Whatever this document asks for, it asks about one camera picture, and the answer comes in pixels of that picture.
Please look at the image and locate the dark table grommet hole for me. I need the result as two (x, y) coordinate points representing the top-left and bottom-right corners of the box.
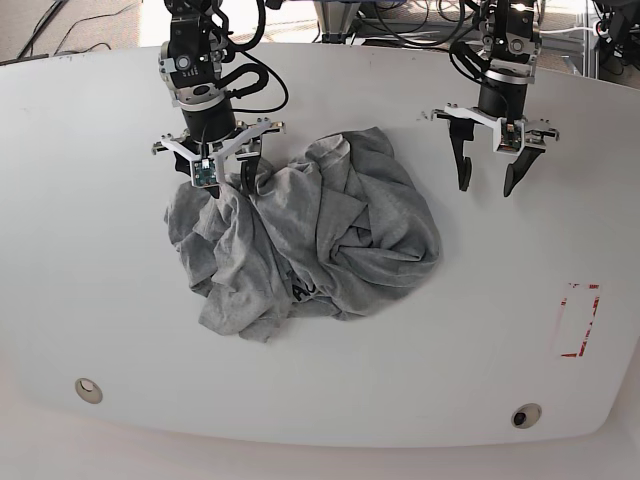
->
(511, 403), (542, 430)

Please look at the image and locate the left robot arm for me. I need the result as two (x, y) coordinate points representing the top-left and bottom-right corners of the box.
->
(431, 1), (559, 197)

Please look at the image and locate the red tape rectangle marking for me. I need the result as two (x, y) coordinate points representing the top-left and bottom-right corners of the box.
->
(554, 283), (601, 358)

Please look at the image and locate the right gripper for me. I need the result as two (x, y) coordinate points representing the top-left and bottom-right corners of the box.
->
(152, 99), (285, 195)

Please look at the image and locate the aluminium frame stand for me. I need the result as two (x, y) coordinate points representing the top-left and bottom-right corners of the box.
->
(313, 1), (361, 44)

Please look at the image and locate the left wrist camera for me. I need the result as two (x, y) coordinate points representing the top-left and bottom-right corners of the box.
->
(494, 118), (524, 155)

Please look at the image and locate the grey printed t-shirt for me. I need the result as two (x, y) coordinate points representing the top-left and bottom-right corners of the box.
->
(164, 127), (441, 343)

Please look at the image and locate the white cable on floor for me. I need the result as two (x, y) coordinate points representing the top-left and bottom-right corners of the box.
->
(539, 25), (596, 37)

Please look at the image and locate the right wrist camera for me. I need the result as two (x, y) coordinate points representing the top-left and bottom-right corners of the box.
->
(190, 158), (219, 189)

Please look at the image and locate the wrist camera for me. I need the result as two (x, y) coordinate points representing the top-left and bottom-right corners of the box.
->
(494, 118), (524, 155)
(190, 158), (219, 189)

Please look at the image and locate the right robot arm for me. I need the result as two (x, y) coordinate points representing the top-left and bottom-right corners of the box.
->
(152, 1), (285, 197)

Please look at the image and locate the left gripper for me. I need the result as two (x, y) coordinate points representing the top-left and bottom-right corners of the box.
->
(430, 82), (559, 197)

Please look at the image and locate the black cable on floor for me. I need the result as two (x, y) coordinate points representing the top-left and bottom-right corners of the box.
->
(15, 0), (141, 59)

